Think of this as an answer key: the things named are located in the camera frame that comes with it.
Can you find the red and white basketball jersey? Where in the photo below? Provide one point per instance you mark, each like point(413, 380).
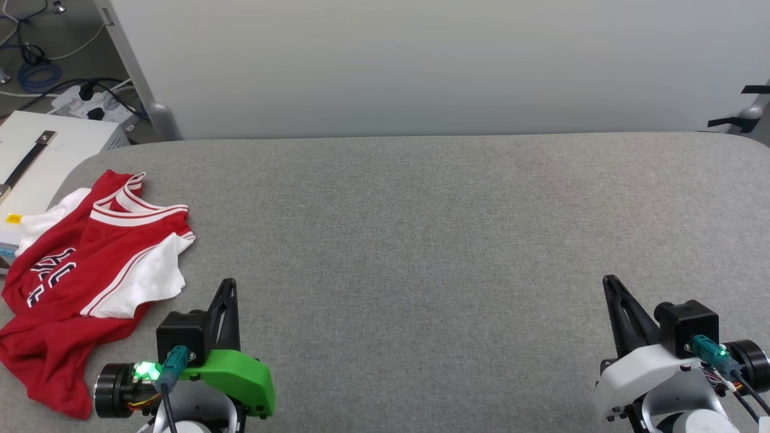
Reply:
point(66, 282)

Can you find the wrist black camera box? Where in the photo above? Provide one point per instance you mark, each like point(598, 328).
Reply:
point(180, 331)
point(689, 322)

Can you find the small metal floor stud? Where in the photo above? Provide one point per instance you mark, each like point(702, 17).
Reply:
point(59, 7)

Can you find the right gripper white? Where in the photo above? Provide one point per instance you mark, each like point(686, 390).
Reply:
point(643, 376)

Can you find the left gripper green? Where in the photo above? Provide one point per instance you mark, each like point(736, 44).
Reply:
point(240, 376)

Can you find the black power plug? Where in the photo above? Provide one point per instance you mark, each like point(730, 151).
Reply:
point(86, 91)
point(95, 114)

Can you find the white power strip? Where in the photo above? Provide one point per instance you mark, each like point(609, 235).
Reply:
point(105, 108)

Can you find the white partition panel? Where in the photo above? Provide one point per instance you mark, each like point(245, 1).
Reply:
point(421, 60)

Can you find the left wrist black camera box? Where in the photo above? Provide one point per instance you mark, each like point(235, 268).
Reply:
point(180, 331)

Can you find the grey rounded partition foot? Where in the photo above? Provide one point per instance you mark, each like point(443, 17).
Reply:
point(755, 111)
point(163, 123)

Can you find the white metal equipment box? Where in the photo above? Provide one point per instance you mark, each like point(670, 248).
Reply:
point(72, 141)

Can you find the black tape strip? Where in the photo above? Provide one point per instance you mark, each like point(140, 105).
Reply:
point(757, 89)

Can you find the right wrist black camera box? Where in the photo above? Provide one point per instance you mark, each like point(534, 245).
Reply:
point(689, 322)

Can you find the yellow sticker label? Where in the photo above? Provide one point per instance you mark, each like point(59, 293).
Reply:
point(13, 218)

